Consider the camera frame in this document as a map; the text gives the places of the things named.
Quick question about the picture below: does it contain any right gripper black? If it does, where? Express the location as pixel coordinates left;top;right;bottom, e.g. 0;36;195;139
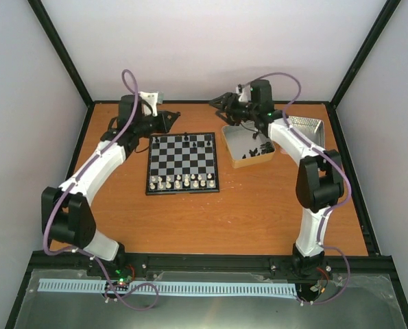
208;93;256;127

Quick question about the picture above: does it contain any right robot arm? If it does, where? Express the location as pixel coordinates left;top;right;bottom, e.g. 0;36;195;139
209;79;347;278

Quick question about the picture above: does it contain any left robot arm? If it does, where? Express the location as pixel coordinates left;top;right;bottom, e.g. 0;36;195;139
41;92;180;276

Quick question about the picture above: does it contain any black silver chess board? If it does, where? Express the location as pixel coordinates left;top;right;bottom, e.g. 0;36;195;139
145;132;220;196

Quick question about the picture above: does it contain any yellow metal tin box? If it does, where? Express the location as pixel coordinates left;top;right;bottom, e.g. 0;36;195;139
221;121;276;169

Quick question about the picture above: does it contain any white king piece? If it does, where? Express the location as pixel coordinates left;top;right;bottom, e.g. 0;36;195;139
183;174;190;188

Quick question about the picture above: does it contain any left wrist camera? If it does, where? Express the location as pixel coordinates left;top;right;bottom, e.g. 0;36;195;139
139;92;163;117

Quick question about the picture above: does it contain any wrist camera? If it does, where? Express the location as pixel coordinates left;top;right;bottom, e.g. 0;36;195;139
139;92;163;117
235;84;250;103

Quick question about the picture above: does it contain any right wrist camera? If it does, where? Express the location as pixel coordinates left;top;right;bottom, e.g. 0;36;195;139
235;84;250;103

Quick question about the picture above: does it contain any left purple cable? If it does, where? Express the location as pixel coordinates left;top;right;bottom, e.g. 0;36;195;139
42;69;160;311

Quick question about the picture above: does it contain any purple cable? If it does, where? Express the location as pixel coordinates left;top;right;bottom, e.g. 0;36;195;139
244;72;352;306
42;69;160;311

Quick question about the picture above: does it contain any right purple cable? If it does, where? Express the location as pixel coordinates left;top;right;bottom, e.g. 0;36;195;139
244;72;352;306

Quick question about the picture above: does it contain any black aluminium frame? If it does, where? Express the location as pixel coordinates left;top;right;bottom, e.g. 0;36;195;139
4;0;408;329

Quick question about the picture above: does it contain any light blue cable duct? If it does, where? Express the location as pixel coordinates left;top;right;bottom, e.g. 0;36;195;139
37;278;297;298

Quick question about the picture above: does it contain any metal base plate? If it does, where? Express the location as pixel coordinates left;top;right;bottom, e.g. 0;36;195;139
14;270;406;328

